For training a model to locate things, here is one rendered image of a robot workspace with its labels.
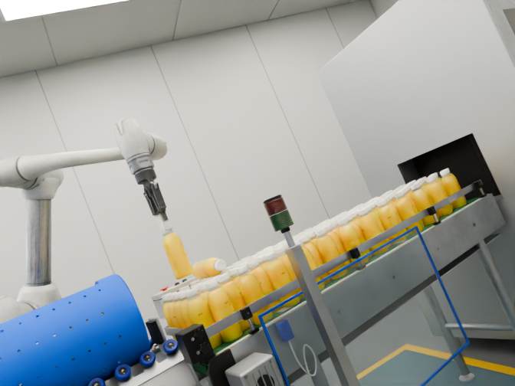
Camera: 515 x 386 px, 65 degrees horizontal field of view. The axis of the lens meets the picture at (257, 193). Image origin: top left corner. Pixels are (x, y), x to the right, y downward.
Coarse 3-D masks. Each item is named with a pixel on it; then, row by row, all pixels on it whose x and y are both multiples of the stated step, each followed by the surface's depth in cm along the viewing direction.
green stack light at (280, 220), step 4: (280, 212) 121; (284, 212) 121; (288, 212) 123; (272, 216) 121; (276, 216) 121; (280, 216) 121; (284, 216) 121; (288, 216) 122; (272, 220) 122; (276, 220) 121; (280, 220) 121; (284, 220) 121; (288, 220) 121; (272, 224) 123; (276, 224) 121; (280, 224) 121; (284, 224) 120; (288, 224) 121; (292, 224) 122; (276, 228) 122; (280, 228) 121
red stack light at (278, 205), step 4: (276, 200) 121; (280, 200) 122; (264, 204) 123; (268, 204) 122; (272, 204) 121; (276, 204) 121; (280, 204) 121; (284, 204) 123; (268, 208) 122; (272, 208) 121; (276, 208) 121; (280, 208) 121; (284, 208) 122; (268, 212) 122; (272, 212) 121; (276, 212) 121; (268, 216) 123
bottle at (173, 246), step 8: (168, 232) 148; (168, 240) 146; (176, 240) 147; (168, 248) 146; (176, 248) 146; (184, 248) 149; (168, 256) 147; (176, 256) 146; (184, 256) 147; (176, 264) 145; (184, 264) 146; (176, 272) 146; (184, 272) 145; (192, 272) 147
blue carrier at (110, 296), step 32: (96, 288) 121; (128, 288) 122; (32, 320) 110; (64, 320) 111; (96, 320) 113; (128, 320) 117; (0, 352) 102; (32, 352) 104; (64, 352) 107; (96, 352) 111; (128, 352) 117; (0, 384) 99; (32, 384) 103; (64, 384) 108
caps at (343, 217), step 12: (420, 180) 204; (432, 180) 192; (396, 192) 188; (360, 204) 209; (372, 204) 179; (336, 216) 198; (348, 216) 166; (312, 228) 181; (324, 228) 155; (300, 240) 148; (264, 252) 160; (276, 252) 148; (240, 264) 149; (252, 264) 141
